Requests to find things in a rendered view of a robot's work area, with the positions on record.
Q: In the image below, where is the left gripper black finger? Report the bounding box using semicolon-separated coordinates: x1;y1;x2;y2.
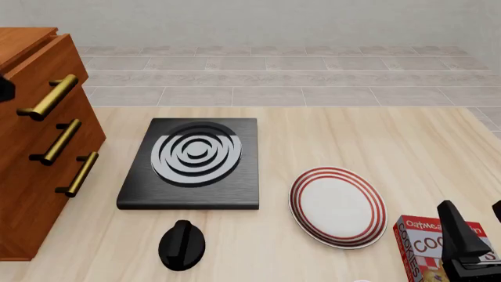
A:
0;73;17;103

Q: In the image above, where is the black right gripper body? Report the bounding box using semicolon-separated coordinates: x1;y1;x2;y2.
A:
442;254;501;282

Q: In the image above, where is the white plate with red rings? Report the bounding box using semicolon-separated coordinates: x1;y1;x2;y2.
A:
288;166;389;251

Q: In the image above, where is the wooden cabinet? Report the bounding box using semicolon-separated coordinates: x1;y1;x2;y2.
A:
0;27;107;262

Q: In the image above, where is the flat black stove plate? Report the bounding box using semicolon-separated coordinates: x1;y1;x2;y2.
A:
116;117;261;212

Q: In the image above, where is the red oatmeal cookies box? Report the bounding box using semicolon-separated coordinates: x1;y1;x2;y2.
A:
392;214;501;282

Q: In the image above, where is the wooden drawer, pulled out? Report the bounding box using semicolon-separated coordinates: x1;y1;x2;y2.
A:
0;33;90;177

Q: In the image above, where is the wooden drawer, closed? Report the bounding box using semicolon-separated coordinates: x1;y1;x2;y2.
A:
7;112;107;262
0;84;99;242

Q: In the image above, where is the round black stove knob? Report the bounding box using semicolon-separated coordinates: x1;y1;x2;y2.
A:
157;219;207;273

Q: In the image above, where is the brass drawer handle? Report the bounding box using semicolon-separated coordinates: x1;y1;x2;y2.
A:
54;150;100;199
29;117;83;167
16;73;80;122

